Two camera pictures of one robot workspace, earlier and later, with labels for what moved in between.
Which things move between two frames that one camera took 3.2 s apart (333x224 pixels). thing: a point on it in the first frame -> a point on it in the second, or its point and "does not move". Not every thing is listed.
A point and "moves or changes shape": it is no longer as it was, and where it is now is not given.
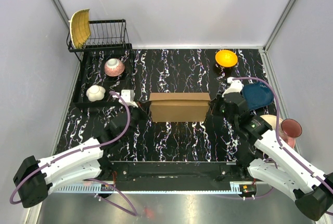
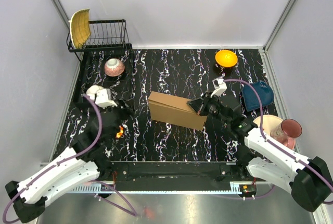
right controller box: [247, 190] does not move
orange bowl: [226, 58] does not move
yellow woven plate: [79, 27] does not move
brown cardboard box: [179, 107] moves or changes shape
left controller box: [105, 187] does not move
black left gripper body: [138, 115] -> [122, 114]
